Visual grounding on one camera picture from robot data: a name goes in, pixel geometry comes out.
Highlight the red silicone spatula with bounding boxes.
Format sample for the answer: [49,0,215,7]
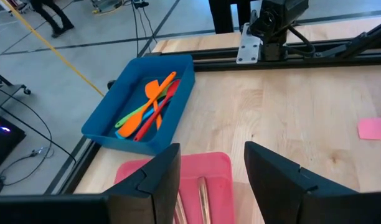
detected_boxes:
[133,78,181,142]

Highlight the black computer tower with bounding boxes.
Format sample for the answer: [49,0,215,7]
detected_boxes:
[0,111,27,175]

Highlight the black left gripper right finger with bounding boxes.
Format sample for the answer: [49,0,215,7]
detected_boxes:
[243,141,360,224]

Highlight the grey rolling stand base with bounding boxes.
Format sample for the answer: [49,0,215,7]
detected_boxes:
[0,67,32,110]

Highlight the long black floor cable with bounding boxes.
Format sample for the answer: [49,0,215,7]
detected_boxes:
[0,98,77,165]

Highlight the blue plastic bin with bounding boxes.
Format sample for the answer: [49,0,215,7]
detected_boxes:
[81,54,196,156]

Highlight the person's legs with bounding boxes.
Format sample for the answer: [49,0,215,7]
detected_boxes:
[30,0,75,39]

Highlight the yellow extension cable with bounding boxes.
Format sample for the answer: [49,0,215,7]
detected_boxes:
[0,0,105,98]

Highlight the pink plastic bin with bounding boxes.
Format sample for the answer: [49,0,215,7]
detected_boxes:
[113,151,237,224]

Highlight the orange silicone spatula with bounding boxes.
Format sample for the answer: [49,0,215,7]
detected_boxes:
[118,71,177,138]
[144,79,163,131]

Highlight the wooden handled utensil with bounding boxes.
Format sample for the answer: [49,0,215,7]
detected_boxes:
[174,191,188,224]

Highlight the pink silicone spatula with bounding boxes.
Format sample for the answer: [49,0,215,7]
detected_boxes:
[357,117,381,141]

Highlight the black desk cable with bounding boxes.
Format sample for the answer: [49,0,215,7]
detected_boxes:
[137,6,158,54]
[130,0,141,57]

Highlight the curved black floor cable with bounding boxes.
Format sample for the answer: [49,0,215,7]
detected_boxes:
[0,83,55,187]

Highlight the grey floor equipment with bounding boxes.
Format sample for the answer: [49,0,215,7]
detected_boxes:
[90,0,125,14]

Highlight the blue silicone spatula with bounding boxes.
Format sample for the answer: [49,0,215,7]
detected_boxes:
[115,99,167,140]

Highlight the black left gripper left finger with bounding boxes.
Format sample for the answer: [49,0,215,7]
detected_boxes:
[103,142,181,224]

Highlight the rose gold table knife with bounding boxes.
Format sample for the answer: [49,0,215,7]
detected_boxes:
[197,176,212,224]

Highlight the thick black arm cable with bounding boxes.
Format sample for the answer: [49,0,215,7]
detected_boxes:
[283,24,316,58]

